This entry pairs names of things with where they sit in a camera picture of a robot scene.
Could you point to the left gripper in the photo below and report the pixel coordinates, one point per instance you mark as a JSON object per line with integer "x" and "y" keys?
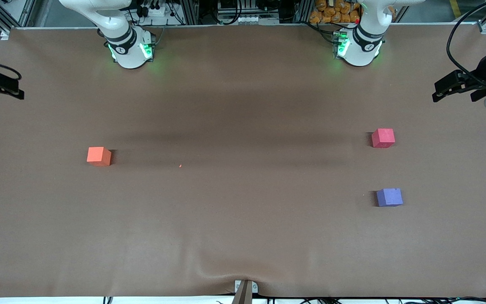
{"x": 481, "y": 69}

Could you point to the pile of orange toys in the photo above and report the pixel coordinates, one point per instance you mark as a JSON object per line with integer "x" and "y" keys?
{"x": 331, "y": 14}

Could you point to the orange foam block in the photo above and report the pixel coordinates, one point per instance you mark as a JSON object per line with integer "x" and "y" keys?
{"x": 98, "y": 155}

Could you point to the red foam block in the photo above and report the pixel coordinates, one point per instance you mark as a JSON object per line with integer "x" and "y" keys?
{"x": 383, "y": 138}

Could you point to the white terminal block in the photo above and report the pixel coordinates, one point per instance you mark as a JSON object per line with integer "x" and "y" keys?
{"x": 255, "y": 18}

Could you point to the brown table mat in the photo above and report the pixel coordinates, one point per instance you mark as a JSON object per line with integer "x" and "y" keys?
{"x": 243, "y": 219}

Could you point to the purple foam block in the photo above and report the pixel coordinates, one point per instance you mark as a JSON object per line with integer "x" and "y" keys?
{"x": 389, "y": 196}

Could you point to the white power strip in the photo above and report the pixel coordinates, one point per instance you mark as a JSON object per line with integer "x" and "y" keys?
{"x": 154, "y": 12}

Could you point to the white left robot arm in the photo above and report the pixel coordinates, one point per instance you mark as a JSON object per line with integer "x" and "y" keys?
{"x": 359, "y": 48}

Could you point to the silver table clamp bracket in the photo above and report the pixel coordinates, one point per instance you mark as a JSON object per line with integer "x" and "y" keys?
{"x": 246, "y": 288}

